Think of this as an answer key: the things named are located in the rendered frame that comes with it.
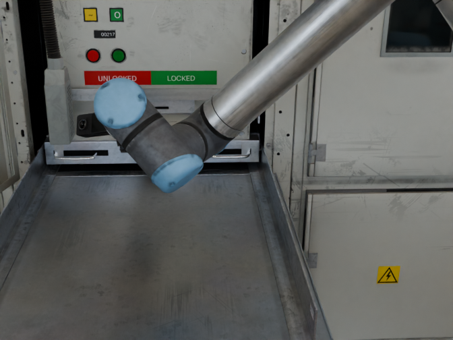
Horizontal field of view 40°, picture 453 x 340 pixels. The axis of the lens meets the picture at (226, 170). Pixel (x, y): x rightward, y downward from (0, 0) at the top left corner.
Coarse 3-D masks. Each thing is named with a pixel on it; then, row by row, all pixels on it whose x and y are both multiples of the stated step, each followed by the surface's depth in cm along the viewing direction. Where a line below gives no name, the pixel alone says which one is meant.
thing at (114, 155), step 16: (48, 144) 155; (80, 144) 156; (96, 144) 156; (112, 144) 156; (240, 144) 158; (256, 144) 159; (48, 160) 157; (64, 160) 157; (80, 160) 157; (96, 160) 158; (112, 160) 158; (128, 160) 158; (208, 160) 160; (224, 160) 160; (240, 160) 160; (256, 160) 160
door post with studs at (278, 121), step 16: (272, 0) 142; (288, 0) 142; (272, 16) 144; (288, 16) 144; (272, 32) 145; (288, 96) 151; (272, 112) 153; (288, 112) 153; (272, 128) 154; (288, 128) 154; (272, 144) 156; (288, 144) 156; (272, 160) 157; (288, 160) 158; (288, 176) 159; (288, 192) 161
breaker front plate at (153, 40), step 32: (64, 0) 143; (96, 0) 144; (128, 0) 144; (160, 0) 145; (192, 0) 145; (224, 0) 146; (64, 32) 146; (128, 32) 147; (160, 32) 148; (192, 32) 148; (224, 32) 148; (64, 64) 149; (96, 64) 149; (128, 64) 150; (160, 64) 150; (192, 64) 151; (224, 64) 151
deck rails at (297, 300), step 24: (264, 168) 154; (24, 192) 138; (264, 192) 147; (0, 216) 120; (24, 216) 134; (264, 216) 136; (0, 240) 120; (24, 240) 125; (288, 240) 119; (0, 264) 116; (288, 264) 117; (0, 288) 109; (288, 288) 110; (288, 312) 103; (312, 312) 97; (312, 336) 96
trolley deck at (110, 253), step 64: (64, 192) 147; (128, 192) 147; (192, 192) 148; (64, 256) 120; (128, 256) 120; (192, 256) 120; (256, 256) 121; (0, 320) 101; (64, 320) 101; (128, 320) 102; (192, 320) 102; (256, 320) 102; (320, 320) 102
